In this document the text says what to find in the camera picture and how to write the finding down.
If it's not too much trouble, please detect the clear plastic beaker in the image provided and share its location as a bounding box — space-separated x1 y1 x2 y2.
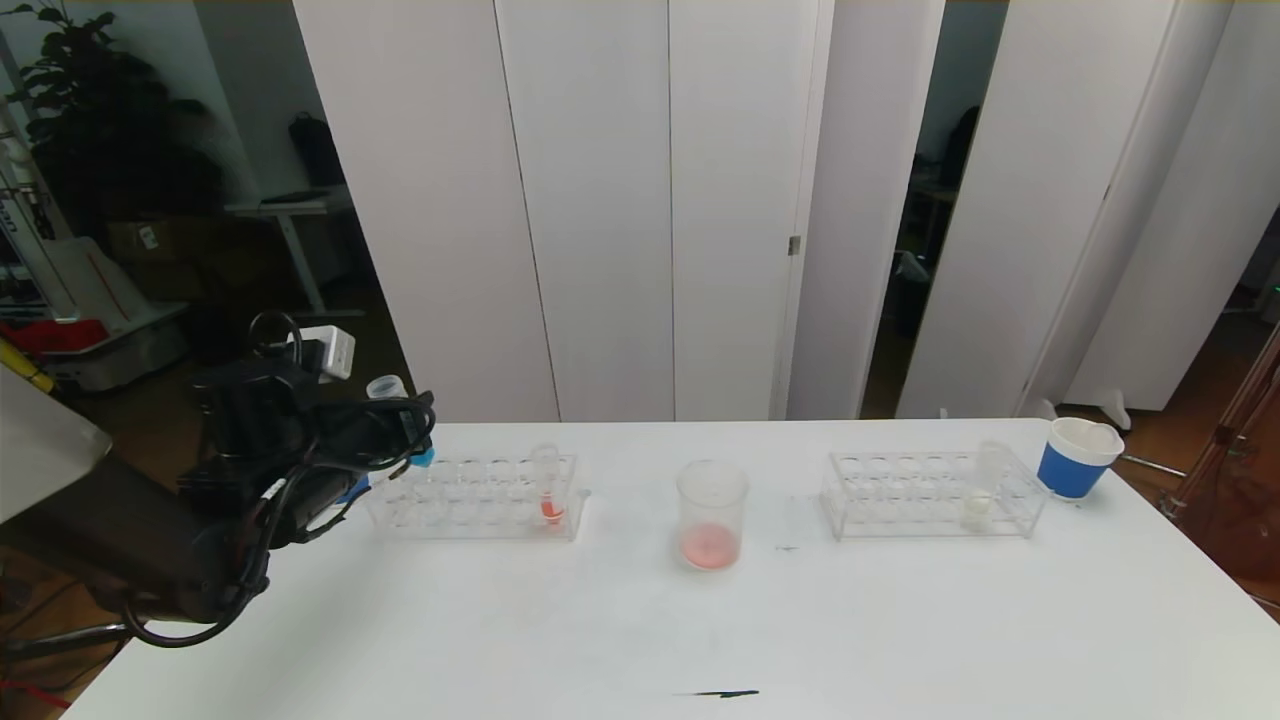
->
676 460 751 573

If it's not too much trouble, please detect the brown cardboard box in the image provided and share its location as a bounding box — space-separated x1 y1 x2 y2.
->
108 218 216 263

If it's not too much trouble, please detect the grey metal chair leg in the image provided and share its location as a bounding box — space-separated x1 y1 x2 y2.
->
0 625 131 661

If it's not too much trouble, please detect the clear acrylic test tube rack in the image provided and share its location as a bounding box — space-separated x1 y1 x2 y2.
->
820 450 1051 541
368 452 591 543

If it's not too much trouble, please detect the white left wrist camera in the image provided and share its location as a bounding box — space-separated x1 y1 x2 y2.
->
290 325 357 383

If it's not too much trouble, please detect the test tube with cream pigment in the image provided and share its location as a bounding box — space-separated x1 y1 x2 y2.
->
962 440 1011 531

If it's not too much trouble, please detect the white machine base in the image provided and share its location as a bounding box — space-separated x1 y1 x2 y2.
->
45 235 191 393

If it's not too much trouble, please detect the test tube with blue pigment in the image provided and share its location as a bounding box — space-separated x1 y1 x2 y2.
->
366 375 437 469

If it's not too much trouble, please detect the red floor cable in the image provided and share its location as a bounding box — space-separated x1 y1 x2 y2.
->
0 680 71 711

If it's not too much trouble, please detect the yellow handled tool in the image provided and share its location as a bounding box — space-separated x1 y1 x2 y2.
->
0 335 56 394

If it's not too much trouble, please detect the dark green potted plant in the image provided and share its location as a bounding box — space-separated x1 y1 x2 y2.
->
5 0 226 241

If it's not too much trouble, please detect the white office desk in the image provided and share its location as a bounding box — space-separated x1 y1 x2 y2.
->
225 185 366 321

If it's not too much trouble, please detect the black backpack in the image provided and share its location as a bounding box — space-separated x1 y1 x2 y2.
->
290 112 346 189

